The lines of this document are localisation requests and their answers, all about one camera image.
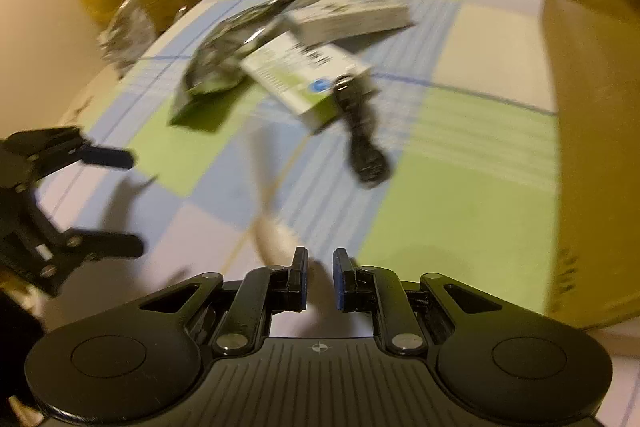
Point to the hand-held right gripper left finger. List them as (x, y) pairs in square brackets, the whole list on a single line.
[(300, 282)]

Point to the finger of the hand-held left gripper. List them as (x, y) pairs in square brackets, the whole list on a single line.
[(110, 246), (107, 157)]

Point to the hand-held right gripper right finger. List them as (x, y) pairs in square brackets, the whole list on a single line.
[(341, 282)]

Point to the white wooden spoon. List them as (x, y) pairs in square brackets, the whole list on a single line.
[(277, 242)]

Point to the silver foil bag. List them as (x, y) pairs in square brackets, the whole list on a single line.
[(220, 52)]

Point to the green and white medicine box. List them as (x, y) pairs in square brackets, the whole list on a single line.
[(295, 72)]

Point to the long white medicine box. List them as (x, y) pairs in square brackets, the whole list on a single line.
[(350, 19)]

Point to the brown cardboard box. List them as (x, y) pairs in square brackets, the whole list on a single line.
[(595, 107)]

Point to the desktop with checked tablecloth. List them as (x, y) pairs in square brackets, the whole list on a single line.
[(450, 167)]

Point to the white plastic bag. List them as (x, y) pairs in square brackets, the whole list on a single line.
[(127, 32)]

